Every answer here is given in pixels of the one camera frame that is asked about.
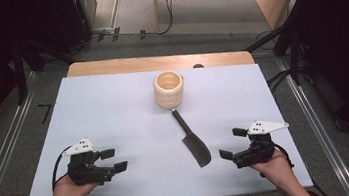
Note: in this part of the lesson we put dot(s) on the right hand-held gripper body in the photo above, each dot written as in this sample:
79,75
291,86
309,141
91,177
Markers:
256,151

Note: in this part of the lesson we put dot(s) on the cream ribbed cup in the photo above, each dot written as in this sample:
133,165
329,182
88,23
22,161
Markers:
168,92

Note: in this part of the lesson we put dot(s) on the power strip with plugs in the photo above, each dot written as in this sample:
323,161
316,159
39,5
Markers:
107,32

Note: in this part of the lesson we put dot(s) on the wooden table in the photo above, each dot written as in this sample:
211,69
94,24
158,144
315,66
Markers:
124,64

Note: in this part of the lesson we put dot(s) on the person's left hand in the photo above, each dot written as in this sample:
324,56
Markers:
70,193

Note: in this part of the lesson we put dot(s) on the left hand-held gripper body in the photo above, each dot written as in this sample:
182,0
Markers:
86,172

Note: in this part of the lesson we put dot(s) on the person's right hand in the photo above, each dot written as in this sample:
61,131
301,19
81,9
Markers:
273,168

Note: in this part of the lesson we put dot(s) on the black metal stand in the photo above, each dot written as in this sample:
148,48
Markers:
293,39
20,73

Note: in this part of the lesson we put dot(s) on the white board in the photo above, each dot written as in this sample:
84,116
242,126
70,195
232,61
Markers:
114,118

